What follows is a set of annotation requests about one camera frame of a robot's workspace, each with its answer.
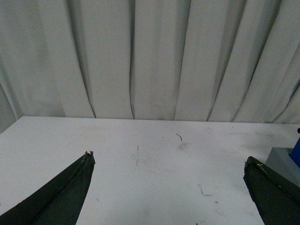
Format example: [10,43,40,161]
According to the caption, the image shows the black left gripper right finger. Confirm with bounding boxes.
[243,156,300,225]

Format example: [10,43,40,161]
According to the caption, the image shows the blue part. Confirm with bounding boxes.
[289,138,300,167]

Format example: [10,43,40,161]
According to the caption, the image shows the white pleated curtain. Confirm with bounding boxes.
[0,0,300,131]

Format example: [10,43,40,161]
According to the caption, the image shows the gray base block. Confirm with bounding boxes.
[265,147,300,187]

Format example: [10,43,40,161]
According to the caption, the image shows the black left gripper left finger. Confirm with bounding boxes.
[0,151,95,225]

